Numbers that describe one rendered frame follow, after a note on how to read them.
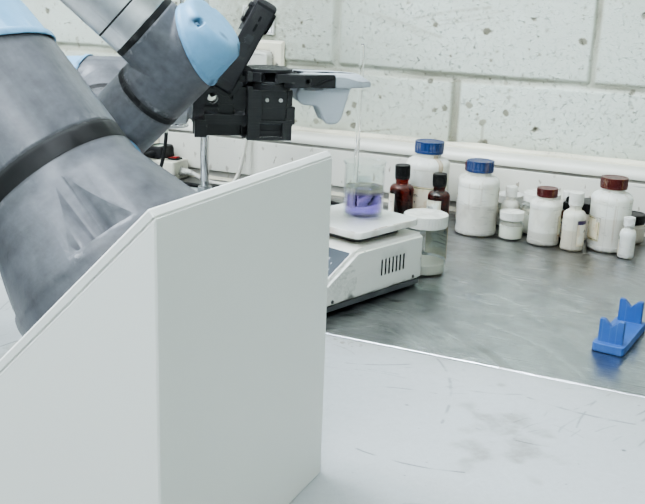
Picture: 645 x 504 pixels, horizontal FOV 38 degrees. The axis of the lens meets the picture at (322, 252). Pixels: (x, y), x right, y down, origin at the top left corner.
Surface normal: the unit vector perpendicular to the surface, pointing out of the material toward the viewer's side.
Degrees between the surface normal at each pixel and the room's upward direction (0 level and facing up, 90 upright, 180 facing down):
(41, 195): 59
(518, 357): 0
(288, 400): 90
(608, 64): 90
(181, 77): 114
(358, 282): 90
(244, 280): 90
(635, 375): 0
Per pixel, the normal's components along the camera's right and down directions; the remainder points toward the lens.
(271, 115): 0.20, 0.28
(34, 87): 0.42, -0.41
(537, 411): 0.04, -0.96
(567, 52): -0.42, 0.24
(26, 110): 0.25, -0.29
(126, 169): 0.38, -0.73
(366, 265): 0.72, 0.22
